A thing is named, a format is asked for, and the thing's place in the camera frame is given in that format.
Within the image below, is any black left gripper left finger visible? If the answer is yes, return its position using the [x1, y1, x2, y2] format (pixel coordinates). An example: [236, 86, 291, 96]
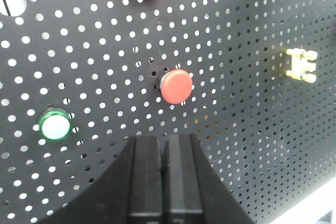
[41, 136, 163, 223]

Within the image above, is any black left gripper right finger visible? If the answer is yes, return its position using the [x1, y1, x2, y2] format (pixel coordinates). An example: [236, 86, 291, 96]
[163, 134, 253, 223]

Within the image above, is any green illuminated push button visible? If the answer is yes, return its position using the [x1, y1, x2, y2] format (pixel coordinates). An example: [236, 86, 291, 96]
[38, 108, 73, 142]

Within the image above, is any black perforated pegboard panel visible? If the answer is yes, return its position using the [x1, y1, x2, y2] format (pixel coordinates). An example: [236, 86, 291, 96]
[1, 0, 335, 223]

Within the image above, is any yellow toggle switch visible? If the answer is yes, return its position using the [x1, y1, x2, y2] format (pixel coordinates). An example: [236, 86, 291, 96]
[286, 48, 318, 83]

